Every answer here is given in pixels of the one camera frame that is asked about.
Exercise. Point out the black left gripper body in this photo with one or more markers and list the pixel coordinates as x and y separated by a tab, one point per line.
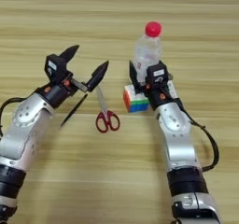
57	94

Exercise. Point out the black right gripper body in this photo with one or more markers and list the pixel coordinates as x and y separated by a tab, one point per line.
160	95

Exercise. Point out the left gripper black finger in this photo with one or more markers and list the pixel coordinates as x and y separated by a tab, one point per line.
70	53
98	76

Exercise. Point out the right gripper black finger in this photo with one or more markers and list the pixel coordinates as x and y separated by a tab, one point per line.
133	76

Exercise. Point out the multicoloured puzzle cube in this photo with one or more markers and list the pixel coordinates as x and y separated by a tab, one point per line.
135	104

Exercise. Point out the clear bottle with red cap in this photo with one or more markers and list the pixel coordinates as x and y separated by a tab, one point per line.
149	50

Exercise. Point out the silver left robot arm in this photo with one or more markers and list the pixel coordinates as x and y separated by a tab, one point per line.
21	131

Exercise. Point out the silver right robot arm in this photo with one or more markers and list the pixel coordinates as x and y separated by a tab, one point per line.
177	134

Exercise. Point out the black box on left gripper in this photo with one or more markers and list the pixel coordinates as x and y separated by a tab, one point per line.
54	67

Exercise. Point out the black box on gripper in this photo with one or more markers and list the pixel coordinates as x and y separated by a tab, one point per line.
54	67
157	73

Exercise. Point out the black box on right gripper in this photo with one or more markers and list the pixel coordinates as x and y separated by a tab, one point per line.
157	73

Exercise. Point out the black pen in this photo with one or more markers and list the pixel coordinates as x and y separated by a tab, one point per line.
74	110

